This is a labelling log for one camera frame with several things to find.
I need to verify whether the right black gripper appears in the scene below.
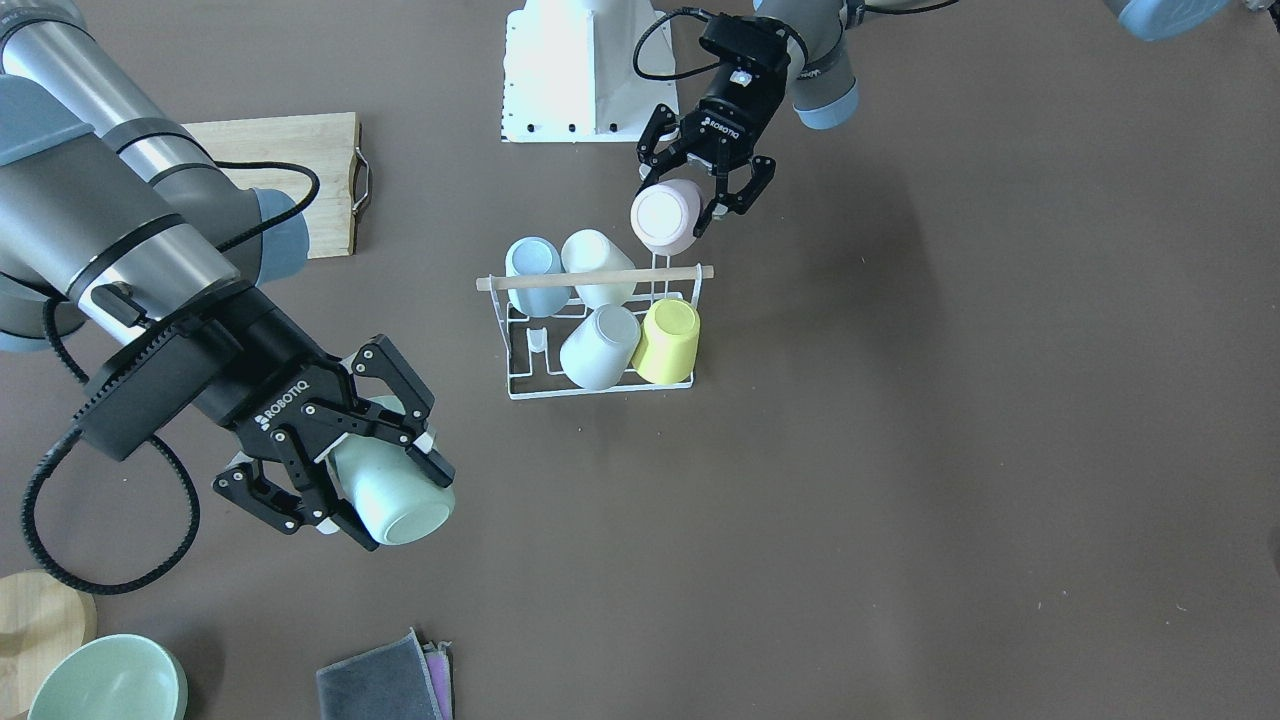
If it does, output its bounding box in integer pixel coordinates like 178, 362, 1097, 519
189, 288, 457, 552

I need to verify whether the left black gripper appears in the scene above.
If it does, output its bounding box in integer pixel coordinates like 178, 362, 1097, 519
636, 68, 787, 238

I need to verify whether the pink cup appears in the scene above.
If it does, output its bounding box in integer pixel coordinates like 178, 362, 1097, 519
630, 178, 703, 258

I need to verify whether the mint green cup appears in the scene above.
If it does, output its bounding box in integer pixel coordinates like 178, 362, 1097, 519
326, 434, 456, 546

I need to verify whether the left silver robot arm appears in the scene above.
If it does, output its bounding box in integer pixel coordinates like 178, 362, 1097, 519
623, 1, 1277, 245

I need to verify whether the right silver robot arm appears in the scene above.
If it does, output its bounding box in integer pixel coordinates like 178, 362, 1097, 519
3, 1, 454, 550

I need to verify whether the white cup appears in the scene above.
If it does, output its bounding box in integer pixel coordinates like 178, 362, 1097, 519
559, 229, 635, 310

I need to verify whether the yellow cup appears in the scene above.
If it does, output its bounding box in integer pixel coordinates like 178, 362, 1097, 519
632, 299, 701, 386

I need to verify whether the light blue cup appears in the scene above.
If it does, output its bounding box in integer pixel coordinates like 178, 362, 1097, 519
506, 236, 571, 318

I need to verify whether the grey cup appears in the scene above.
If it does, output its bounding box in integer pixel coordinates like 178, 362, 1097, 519
559, 305, 640, 391

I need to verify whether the grey folded cloth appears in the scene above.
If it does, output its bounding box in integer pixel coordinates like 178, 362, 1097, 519
316, 630, 454, 719

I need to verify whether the mint green bowl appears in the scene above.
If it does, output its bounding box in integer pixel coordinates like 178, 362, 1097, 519
28, 634, 188, 719

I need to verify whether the wooden cutting board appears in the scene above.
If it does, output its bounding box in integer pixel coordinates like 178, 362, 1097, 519
183, 111, 372, 261

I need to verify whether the wooden mug tree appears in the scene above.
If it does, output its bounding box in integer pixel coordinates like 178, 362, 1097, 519
1, 570, 97, 714

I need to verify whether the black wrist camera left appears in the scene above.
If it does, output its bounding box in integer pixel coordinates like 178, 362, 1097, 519
699, 13, 791, 72

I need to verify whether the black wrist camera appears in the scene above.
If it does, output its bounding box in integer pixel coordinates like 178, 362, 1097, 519
699, 13, 791, 72
76, 316, 242, 461

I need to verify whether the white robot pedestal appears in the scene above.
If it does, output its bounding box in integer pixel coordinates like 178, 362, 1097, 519
500, 1, 678, 143

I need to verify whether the white wire cup rack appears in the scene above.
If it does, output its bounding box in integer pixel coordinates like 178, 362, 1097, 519
476, 231, 716, 400

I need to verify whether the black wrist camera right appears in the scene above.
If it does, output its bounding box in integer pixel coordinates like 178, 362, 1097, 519
76, 316, 242, 461

